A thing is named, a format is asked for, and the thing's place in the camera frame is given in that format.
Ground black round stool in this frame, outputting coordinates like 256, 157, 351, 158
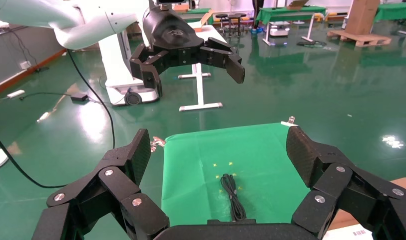
215, 13, 229, 34
227, 13, 248, 37

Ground wooden pallet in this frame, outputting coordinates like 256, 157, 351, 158
327, 29, 392, 48

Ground green covered table white legs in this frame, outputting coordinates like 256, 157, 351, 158
255, 5, 328, 46

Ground brown cardboard flap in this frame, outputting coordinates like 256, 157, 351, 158
193, 9, 214, 33

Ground brown cardboard box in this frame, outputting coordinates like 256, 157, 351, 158
323, 177, 406, 240

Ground tall cardboard carton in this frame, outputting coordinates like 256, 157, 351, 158
344, 0, 381, 36

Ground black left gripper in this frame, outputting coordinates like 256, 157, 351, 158
130, 5, 246, 98

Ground green table cloth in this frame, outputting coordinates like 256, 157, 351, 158
160, 122, 311, 228

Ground white power strip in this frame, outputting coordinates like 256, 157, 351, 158
6, 89, 26, 100

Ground black data cable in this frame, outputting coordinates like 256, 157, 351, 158
220, 173, 247, 222

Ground black power adapter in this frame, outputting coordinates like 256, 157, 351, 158
70, 92, 89, 103

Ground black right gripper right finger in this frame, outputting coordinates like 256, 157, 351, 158
285, 125, 406, 240

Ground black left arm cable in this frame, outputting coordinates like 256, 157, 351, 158
0, 48, 116, 190

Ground white legged table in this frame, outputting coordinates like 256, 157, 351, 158
178, 24, 228, 113

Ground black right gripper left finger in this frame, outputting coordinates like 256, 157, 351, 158
32, 128, 170, 240

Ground white low robot base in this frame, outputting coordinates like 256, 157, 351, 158
269, 21, 291, 38

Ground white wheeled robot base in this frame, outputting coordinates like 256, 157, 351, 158
98, 31, 160, 107

